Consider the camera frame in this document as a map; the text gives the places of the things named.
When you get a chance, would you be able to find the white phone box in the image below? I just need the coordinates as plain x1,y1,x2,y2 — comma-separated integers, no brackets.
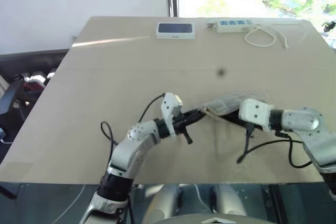
155,22,196,40

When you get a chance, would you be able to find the grey robot torso plate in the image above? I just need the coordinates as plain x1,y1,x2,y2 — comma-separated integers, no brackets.
157,213,268,224

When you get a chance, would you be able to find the clear plastic bag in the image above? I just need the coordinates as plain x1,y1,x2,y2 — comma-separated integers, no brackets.
201,90,270,124

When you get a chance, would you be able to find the silver rounded robot leg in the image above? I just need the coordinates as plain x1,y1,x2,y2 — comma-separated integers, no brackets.
209,184,247,217
143,184,184,222

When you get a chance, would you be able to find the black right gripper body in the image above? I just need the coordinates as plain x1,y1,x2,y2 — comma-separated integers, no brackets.
244,120,264,131

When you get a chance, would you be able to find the thin white cable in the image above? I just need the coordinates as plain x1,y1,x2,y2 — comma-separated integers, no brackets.
193,184,211,213
49,184,86,224

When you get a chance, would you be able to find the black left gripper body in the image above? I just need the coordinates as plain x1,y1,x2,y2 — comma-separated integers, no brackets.
172,113,190,135

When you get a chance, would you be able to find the white power cord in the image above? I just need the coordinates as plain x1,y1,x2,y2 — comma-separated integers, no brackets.
244,23,309,49

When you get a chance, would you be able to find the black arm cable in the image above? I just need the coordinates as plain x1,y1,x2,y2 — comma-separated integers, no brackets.
100,92,166,156
236,128,314,169

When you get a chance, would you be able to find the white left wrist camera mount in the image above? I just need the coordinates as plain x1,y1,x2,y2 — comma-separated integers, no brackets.
160,92,184,137

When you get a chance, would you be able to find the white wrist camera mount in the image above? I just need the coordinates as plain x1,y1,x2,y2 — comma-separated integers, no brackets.
160,92,184,137
238,98,275,132

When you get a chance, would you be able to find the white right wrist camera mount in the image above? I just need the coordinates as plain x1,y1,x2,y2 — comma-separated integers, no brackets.
238,98,275,132

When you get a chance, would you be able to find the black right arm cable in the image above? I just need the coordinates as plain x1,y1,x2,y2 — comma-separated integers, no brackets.
236,128,314,169

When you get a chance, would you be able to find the red and white object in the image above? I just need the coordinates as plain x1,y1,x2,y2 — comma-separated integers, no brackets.
22,70,57,92

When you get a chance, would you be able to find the small black object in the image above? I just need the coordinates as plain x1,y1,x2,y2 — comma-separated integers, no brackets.
322,20,336,33

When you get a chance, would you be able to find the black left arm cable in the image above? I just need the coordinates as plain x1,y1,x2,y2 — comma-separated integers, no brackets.
100,92,166,156

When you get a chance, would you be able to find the white power strip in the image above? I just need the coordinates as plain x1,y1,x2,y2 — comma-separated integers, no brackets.
215,18,253,34

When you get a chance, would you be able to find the black office chair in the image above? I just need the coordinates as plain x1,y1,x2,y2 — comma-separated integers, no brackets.
0,78,28,141

